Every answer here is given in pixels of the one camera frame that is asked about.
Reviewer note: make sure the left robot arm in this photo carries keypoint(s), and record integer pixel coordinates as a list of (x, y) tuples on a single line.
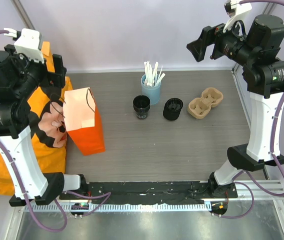
[(20, 75)]

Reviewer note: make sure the stack of black cups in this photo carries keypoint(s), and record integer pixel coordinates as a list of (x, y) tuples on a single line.
[(141, 106)]

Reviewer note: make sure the light blue tin cup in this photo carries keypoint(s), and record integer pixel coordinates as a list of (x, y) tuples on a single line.
[(152, 92)]

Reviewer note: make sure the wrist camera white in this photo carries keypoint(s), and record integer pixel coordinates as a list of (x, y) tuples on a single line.
[(28, 43), (236, 11)]

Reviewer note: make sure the slotted aluminium rail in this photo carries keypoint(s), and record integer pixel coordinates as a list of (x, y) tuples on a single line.
[(78, 207)]

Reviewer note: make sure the orange cartoon mouse cloth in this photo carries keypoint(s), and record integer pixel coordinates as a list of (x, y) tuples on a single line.
[(32, 126)]

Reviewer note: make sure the brown pulp cup carrier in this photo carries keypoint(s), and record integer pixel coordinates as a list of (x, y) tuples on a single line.
[(200, 107)]

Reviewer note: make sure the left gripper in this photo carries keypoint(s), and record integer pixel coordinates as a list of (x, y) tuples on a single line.
[(56, 79)]

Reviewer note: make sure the orange paper bag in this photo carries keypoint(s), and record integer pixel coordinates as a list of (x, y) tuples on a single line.
[(83, 121)]

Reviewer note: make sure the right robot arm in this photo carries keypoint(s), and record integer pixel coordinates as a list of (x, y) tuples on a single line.
[(256, 51)]

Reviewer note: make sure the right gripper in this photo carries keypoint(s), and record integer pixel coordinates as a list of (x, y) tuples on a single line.
[(210, 35)]

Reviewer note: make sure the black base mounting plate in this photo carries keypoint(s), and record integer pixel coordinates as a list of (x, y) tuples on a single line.
[(160, 192)]

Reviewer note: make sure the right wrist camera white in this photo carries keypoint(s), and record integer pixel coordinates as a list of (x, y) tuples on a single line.
[(236, 11)]

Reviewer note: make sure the white wrapped straws bundle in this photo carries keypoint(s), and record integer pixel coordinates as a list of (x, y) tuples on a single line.
[(152, 76)]

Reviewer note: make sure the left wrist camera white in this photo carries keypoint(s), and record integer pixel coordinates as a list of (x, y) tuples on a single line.
[(28, 43)]

